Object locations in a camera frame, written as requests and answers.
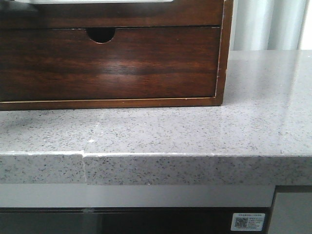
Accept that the wooden drawer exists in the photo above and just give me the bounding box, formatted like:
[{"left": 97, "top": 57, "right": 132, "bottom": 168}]
[
  {"left": 0, "top": 27, "right": 220, "bottom": 101},
  {"left": 0, "top": 0, "right": 224, "bottom": 29}
]

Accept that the dark wooden drawer cabinet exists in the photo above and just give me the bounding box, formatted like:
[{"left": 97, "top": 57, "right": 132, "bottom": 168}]
[{"left": 0, "top": 0, "right": 234, "bottom": 111}]

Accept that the white QR code sticker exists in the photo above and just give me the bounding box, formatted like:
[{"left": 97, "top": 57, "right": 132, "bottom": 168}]
[{"left": 231, "top": 213, "right": 266, "bottom": 232}]

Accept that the white pleated curtain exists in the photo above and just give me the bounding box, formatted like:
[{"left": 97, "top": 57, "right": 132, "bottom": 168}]
[{"left": 230, "top": 0, "right": 312, "bottom": 51}]

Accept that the grey cabinet panel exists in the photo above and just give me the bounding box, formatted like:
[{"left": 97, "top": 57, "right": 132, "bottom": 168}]
[{"left": 268, "top": 186, "right": 312, "bottom": 234}]

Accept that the dark glass appliance door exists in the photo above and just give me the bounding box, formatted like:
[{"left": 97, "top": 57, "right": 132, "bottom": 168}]
[{"left": 0, "top": 207, "right": 271, "bottom": 234}]

